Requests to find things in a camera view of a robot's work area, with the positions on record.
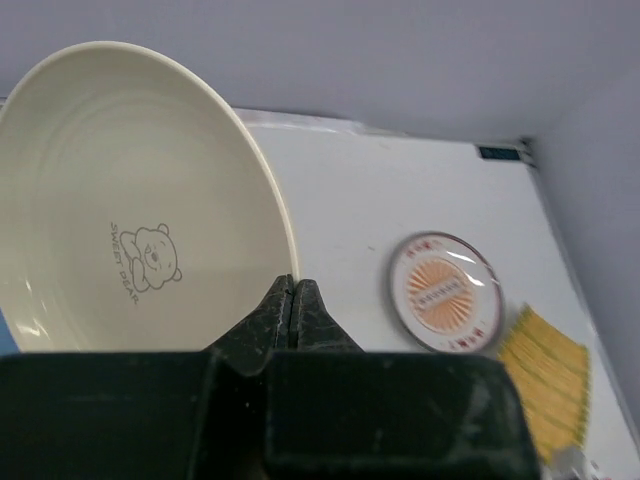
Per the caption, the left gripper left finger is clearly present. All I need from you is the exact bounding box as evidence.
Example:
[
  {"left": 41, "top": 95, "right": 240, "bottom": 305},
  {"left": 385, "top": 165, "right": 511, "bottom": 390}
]
[{"left": 212, "top": 275, "right": 294, "bottom": 375}]

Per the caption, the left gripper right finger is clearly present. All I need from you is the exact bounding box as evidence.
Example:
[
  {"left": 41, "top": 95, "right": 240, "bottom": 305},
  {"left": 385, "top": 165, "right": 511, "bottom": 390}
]
[{"left": 292, "top": 279, "right": 362, "bottom": 352}]

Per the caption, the orange sunburst patterned plate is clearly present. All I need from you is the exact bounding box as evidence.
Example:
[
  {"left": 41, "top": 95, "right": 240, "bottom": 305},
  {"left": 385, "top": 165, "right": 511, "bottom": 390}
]
[{"left": 387, "top": 231, "right": 505, "bottom": 354}]

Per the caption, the cream bear plate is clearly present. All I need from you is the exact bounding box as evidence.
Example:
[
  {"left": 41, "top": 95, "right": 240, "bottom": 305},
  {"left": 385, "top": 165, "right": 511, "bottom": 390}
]
[{"left": 1, "top": 41, "right": 299, "bottom": 353}]

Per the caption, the rectangular yellow bamboo tray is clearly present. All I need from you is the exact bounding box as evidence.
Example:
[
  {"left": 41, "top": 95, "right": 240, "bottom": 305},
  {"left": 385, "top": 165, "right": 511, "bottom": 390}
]
[{"left": 498, "top": 304, "right": 591, "bottom": 464}]

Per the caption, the right blue table label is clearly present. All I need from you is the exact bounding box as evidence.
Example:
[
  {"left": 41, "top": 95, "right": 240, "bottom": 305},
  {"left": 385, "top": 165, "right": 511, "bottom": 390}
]
[{"left": 476, "top": 145, "right": 521, "bottom": 161}]

